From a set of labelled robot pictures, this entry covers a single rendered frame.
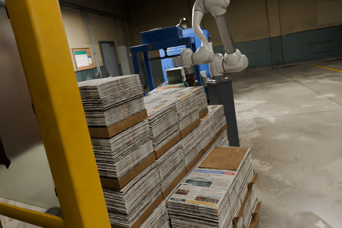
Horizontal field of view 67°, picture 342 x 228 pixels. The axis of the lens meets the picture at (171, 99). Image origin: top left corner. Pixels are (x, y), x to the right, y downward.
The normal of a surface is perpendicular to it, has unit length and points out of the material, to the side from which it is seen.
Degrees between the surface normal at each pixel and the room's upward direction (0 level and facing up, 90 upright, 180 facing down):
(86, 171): 90
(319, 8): 90
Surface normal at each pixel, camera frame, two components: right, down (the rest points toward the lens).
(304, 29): -0.20, 0.21
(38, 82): -0.47, 0.24
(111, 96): 0.87, -0.05
